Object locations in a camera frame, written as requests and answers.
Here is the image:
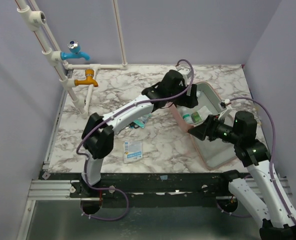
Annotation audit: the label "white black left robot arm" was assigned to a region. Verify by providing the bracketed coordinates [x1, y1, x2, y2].
[79, 68, 198, 186]

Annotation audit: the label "green medicine box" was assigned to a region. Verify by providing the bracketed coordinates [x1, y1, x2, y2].
[190, 111, 202, 124]

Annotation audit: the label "black handled scissors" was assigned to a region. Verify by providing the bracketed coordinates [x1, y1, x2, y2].
[124, 122, 140, 129]

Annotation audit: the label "white blue gauze packet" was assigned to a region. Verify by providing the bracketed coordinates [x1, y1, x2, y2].
[123, 141, 143, 163]

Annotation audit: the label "white pvc pipe frame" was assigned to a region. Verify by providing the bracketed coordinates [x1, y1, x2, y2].
[15, 0, 128, 118]

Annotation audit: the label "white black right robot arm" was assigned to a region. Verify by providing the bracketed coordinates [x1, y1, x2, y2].
[188, 111, 296, 240]

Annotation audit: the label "clear teal plastic packet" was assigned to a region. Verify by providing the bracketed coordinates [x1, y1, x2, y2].
[133, 114, 151, 129]

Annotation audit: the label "clear plastic bandage bag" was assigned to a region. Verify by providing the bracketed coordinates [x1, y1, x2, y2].
[198, 106, 212, 121]

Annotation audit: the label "blue water tap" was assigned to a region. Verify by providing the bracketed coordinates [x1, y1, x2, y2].
[61, 40, 90, 61]

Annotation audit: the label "yellow water tap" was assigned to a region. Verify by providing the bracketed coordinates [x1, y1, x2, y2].
[74, 69, 98, 87]

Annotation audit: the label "aluminium profile rail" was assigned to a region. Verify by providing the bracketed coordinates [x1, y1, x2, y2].
[28, 180, 72, 201]

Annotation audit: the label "white blue tube bottle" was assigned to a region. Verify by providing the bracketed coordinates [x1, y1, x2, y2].
[196, 91, 202, 99]

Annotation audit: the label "pink medicine kit case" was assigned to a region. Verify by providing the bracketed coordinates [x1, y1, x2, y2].
[170, 82, 236, 170]

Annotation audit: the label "white bottle green label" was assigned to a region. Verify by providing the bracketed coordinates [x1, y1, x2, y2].
[181, 107, 193, 125]

